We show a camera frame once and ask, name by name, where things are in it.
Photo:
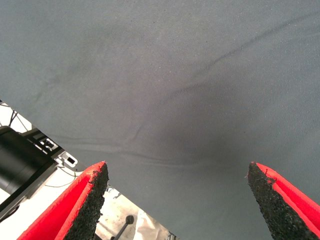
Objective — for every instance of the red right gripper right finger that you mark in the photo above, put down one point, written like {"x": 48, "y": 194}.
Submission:
{"x": 282, "y": 207}

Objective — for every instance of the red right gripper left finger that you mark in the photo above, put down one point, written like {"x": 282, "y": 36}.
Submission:
{"x": 75, "y": 205}

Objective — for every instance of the white connector socket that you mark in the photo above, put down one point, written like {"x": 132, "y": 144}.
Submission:
{"x": 67, "y": 160}

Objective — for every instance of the black chair base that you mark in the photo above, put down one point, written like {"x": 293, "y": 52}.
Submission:
{"x": 129, "y": 220}

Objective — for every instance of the person leg in white trousers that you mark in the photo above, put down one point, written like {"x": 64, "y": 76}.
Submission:
{"x": 150, "y": 227}

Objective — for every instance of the dark grey table cloth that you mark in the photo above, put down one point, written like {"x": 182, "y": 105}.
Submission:
{"x": 175, "y": 75}

